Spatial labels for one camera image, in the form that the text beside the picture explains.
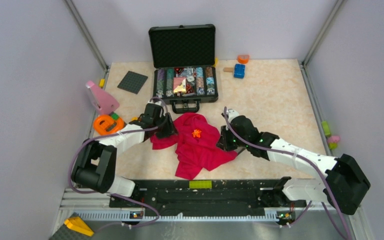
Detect grey studded mat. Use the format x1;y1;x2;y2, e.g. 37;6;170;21
49;216;89;240

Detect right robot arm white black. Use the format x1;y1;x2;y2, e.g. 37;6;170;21
217;108;371;215

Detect blue toy mallet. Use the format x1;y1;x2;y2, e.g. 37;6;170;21
223;63;246;79

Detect magenta red garment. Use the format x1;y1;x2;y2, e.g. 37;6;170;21
150;112;238;180

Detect pink plastic stand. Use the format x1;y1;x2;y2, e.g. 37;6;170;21
85;81;120;115

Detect gold orange brooch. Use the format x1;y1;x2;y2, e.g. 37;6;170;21
192;129;202;138

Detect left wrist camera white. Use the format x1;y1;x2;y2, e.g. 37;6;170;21
144;102;164;116

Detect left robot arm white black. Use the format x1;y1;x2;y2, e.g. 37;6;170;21
67;97;177;207

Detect green pink toy blocks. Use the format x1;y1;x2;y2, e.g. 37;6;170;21
321;121;341;150

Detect orange plastic ring toy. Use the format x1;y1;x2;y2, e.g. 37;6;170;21
92;114;125;136

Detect small yellow block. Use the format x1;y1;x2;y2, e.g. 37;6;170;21
99;78;106;88

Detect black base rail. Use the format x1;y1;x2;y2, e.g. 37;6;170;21
107;178;312;218

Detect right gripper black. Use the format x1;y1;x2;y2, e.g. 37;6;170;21
216;124;249;152

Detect yellow wedge block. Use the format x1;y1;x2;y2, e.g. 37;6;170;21
64;216;95;237

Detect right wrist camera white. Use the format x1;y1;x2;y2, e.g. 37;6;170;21
225;108;240;123

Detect black poker chip case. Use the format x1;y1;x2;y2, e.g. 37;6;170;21
148;23;219;114

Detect dark grey lego baseplate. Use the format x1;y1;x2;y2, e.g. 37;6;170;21
117;71;148;95

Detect orange tape dispenser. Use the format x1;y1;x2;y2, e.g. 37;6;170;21
237;54;250;65

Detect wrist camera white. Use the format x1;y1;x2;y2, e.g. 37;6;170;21
144;102;164;116
225;108;240;123

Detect lime green lego brick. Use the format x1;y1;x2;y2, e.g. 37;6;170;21
189;180;213;189

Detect green small brick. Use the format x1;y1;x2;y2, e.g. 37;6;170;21
110;112;120;120

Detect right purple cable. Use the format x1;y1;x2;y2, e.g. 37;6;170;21
223;106;354;240

